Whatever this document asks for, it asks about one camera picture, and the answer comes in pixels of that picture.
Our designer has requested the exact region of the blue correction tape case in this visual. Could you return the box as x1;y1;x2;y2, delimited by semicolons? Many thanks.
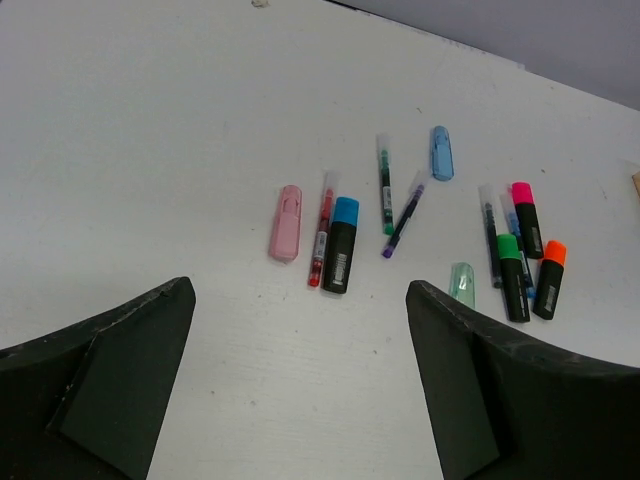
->
431;125;454;181

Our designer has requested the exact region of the pink cap black highlighter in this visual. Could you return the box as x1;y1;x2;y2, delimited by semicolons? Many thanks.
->
511;182;544;260

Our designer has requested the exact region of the green correction tape case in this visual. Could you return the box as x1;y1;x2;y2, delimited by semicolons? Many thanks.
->
449;262;475;309

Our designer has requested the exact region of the pink correction tape case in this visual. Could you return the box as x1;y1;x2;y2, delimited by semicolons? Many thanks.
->
269;185;302;262

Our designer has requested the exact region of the blue gel pen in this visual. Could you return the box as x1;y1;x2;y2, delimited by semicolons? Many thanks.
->
499;191;535;299

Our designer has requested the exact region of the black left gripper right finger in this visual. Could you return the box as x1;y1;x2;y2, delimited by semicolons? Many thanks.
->
406;281;639;479

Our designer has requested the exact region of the green gel pen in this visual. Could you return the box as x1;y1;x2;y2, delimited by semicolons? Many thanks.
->
376;133;394;235

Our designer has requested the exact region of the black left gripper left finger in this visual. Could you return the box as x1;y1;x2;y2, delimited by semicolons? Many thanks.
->
1;277;196;479

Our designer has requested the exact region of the red gel pen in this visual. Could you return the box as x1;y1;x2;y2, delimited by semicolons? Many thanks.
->
308;170;339;288

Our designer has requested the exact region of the purple gel pen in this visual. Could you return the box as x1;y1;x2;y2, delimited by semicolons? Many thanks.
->
382;170;429;259

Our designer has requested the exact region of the black gel pen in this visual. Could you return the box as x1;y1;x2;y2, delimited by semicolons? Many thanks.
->
479;184;502;289

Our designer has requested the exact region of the transparent tiered organizer container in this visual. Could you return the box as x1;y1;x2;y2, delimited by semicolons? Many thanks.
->
624;160;640;200

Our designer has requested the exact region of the blue cap black highlighter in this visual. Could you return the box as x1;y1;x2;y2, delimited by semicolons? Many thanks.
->
322;197;359;295

